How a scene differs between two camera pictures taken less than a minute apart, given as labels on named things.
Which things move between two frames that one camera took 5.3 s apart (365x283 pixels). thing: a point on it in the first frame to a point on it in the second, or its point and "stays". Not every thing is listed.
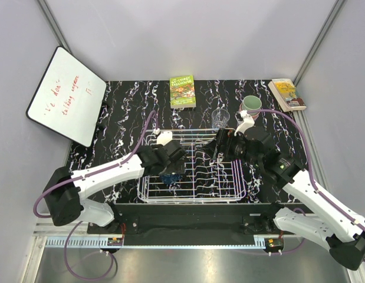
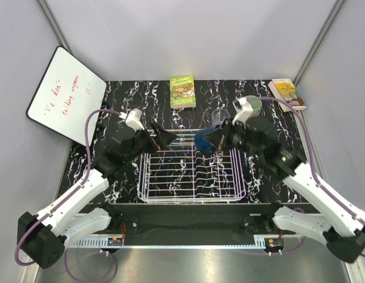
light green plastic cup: x=251 y=102 stays
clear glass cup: x=220 y=117 stays
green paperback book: x=182 y=92 stays
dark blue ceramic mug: x=170 y=179 to x=203 y=144
